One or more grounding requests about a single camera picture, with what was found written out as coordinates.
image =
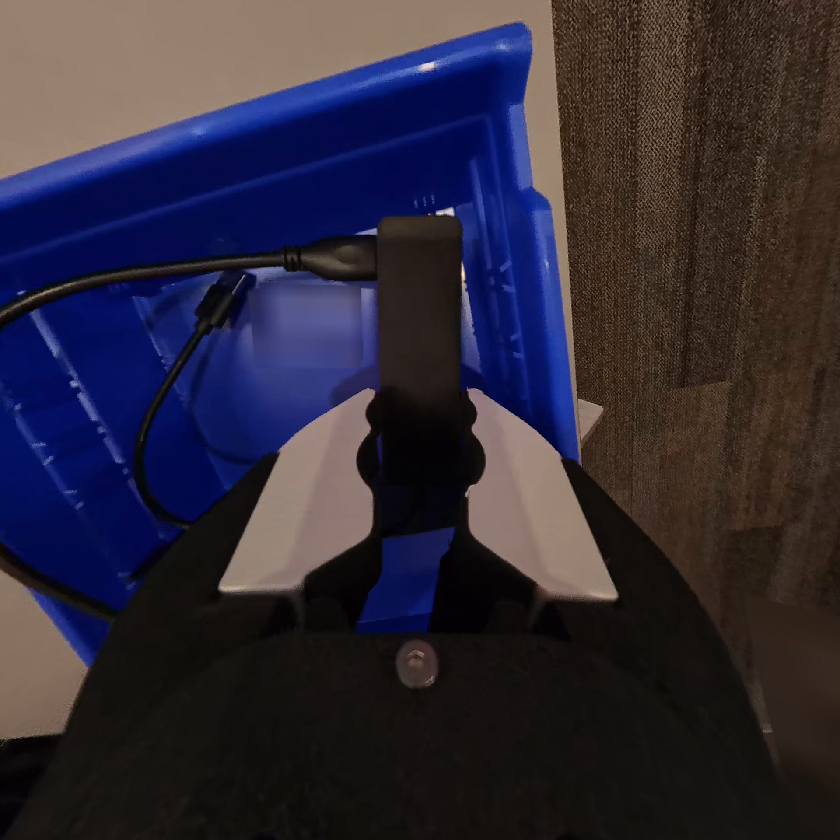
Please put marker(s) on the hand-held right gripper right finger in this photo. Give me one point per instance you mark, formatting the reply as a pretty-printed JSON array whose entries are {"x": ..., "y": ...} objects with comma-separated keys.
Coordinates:
[{"x": 531, "y": 518}]

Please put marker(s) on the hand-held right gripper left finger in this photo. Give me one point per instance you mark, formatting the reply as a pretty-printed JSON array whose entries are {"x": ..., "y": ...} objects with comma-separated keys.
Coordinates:
[{"x": 295, "y": 512}]

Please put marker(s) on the black usb hub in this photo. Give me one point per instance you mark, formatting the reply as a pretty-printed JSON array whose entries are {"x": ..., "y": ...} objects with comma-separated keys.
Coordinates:
[{"x": 420, "y": 315}]

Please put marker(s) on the blue plastic bin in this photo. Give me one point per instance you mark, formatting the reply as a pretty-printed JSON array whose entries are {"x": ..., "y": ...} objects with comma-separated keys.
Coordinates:
[{"x": 262, "y": 164}]

